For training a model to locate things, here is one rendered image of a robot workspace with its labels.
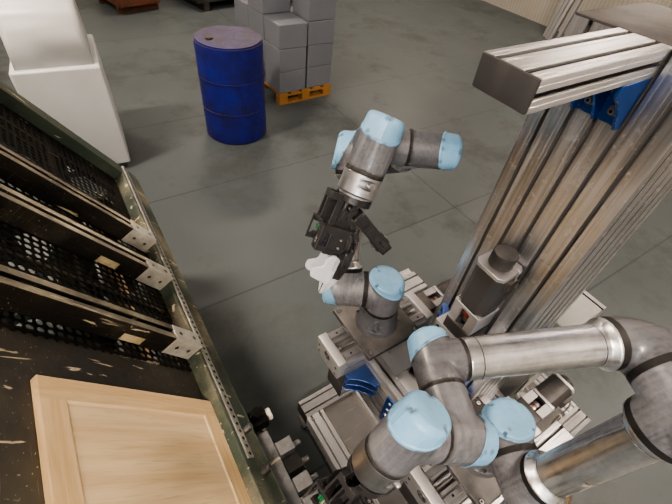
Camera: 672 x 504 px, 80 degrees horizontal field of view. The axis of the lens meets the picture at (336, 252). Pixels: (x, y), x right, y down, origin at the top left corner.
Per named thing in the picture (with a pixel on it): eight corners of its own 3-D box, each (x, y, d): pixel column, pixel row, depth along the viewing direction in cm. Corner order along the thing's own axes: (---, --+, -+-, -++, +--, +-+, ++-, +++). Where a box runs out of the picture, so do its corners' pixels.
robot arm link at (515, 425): (504, 411, 111) (525, 389, 102) (526, 463, 102) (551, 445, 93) (463, 414, 110) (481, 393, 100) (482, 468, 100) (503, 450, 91)
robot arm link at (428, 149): (411, 176, 129) (459, 181, 81) (377, 173, 128) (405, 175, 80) (416, 139, 126) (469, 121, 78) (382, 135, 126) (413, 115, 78)
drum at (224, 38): (247, 110, 444) (240, 19, 379) (278, 135, 415) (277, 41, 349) (195, 124, 414) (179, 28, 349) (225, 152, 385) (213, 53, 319)
